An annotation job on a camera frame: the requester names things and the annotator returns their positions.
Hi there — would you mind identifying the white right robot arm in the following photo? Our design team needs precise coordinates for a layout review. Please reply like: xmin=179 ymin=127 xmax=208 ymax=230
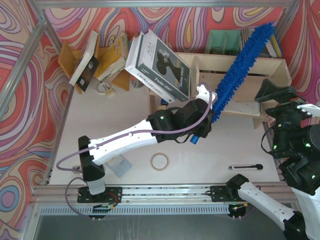
xmin=207 ymin=79 xmax=320 ymax=240

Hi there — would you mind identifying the small blue sharpener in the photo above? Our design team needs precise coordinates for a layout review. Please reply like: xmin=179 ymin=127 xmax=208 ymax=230
xmin=160 ymin=99 xmax=169 ymax=106

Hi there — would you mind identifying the blue microfiber duster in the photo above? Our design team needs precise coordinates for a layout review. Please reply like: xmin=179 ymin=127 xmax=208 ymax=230
xmin=212 ymin=22 xmax=274 ymax=123

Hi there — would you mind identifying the yellow wooden book rack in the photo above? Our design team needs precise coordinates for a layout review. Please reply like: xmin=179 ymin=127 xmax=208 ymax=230
xmin=58 ymin=31 xmax=130 ymax=94

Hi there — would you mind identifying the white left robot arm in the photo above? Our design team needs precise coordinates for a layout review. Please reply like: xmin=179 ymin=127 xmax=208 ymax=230
xmin=78 ymin=98 xmax=214 ymax=196

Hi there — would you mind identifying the large Twins story book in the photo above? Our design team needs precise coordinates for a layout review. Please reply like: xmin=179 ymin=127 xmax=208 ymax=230
xmin=125 ymin=30 xmax=191 ymax=103

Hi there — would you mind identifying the white spiral notebook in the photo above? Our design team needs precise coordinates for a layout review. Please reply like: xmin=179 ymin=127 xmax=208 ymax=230
xmin=232 ymin=101 xmax=261 ymax=116

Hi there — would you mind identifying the gold binder clip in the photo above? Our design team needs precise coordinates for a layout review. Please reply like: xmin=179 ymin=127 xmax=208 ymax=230
xmin=104 ymin=87 xmax=115 ymax=97

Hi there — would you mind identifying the blue and yellow book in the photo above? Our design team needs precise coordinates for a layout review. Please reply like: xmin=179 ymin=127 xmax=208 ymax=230
xmin=260 ymin=34 xmax=283 ymax=59

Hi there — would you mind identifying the light wooden bookshelf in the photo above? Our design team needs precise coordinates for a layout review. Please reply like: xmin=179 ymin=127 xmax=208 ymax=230
xmin=148 ymin=51 xmax=292 ymax=130

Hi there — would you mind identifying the teal desk file organizer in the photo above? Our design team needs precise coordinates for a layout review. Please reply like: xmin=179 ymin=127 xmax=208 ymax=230
xmin=204 ymin=28 xmax=255 ymax=56

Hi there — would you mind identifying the white and black paperback book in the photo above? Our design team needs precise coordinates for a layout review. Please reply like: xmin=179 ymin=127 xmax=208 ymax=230
xmin=69 ymin=30 xmax=100 ymax=92

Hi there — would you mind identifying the stack of yellow books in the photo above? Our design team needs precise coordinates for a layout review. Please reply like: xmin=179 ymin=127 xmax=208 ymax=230
xmin=96 ymin=32 xmax=129 ymax=83

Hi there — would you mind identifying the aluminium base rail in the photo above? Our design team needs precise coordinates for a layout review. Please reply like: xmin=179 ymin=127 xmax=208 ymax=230
xmin=31 ymin=182 xmax=297 ymax=205

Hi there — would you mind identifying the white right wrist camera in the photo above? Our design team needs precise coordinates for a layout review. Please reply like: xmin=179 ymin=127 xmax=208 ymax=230
xmin=296 ymin=103 xmax=320 ymax=117

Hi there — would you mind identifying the pen cup with pens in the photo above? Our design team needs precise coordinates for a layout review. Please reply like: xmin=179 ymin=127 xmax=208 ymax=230
xmin=129 ymin=76 xmax=144 ymax=89

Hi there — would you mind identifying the beige masking tape roll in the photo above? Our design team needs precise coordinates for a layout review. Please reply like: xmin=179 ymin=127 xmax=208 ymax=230
xmin=150 ymin=152 xmax=170 ymax=171

